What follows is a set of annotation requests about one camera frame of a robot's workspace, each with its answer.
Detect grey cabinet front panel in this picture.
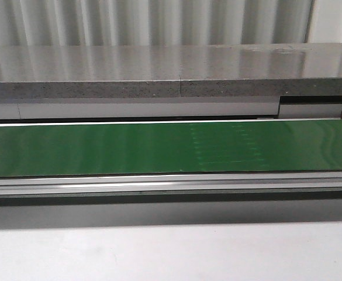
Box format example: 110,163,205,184
0,95,342,120

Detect green conveyor belt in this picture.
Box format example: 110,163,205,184
0,119,342,177

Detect white curtain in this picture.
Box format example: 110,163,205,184
0,1,342,46

